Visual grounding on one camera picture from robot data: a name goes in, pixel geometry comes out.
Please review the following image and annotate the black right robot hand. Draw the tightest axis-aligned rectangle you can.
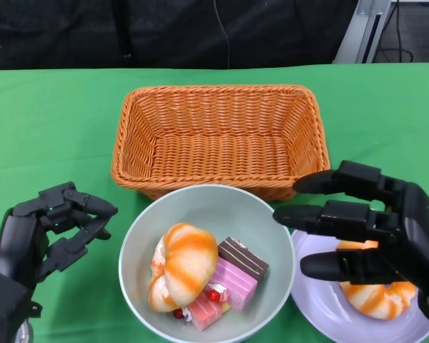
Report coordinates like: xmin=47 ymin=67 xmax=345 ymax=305
xmin=272 ymin=160 xmax=429 ymax=324

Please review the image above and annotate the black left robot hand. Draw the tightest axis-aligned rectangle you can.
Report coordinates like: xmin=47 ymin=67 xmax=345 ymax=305
xmin=0 ymin=182 xmax=119 ymax=287

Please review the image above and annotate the orange striped bread roll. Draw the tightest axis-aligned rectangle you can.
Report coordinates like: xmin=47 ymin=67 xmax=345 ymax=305
xmin=148 ymin=222 xmax=220 ymax=314
xmin=337 ymin=239 xmax=418 ymax=320

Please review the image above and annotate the chocolate layered cake slice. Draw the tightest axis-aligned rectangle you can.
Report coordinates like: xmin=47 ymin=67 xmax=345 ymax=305
xmin=217 ymin=236 xmax=270 ymax=282

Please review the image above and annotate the grey round bowl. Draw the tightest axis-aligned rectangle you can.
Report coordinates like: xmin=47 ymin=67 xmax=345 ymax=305
xmin=118 ymin=184 xmax=296 ymax=343

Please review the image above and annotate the pink layered cake slice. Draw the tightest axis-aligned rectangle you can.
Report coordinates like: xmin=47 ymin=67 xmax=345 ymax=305
xmin=208 ymin=257 xmax=260 ymax=310

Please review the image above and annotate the red cake with cherries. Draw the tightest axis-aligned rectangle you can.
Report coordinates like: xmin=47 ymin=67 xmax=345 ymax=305
xmin=172 ymin=281 xmax=232 ymax=332

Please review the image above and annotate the lavender round plate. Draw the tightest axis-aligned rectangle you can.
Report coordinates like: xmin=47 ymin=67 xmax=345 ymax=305
xmin=290 ymin=228 xmax=429 ymax=343

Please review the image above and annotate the orange wicker basket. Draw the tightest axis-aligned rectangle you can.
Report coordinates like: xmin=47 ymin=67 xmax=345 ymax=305
xmin=110 ymin=84 xmax=331 ymax=202

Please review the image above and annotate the black fabric backdrop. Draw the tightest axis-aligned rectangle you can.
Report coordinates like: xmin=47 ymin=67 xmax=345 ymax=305
xmin=0 ymin=0 xmax=359 ymax=71

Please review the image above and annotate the black floor cable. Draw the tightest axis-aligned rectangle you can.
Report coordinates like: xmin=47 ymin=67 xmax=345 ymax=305
xmin=376 ymin=0 xmax=415 ymax=64

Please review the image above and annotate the grey aluminium frame post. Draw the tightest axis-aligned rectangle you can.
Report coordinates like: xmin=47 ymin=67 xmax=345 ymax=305
xmin=331 ymin=0 xmax=393 ymax=66

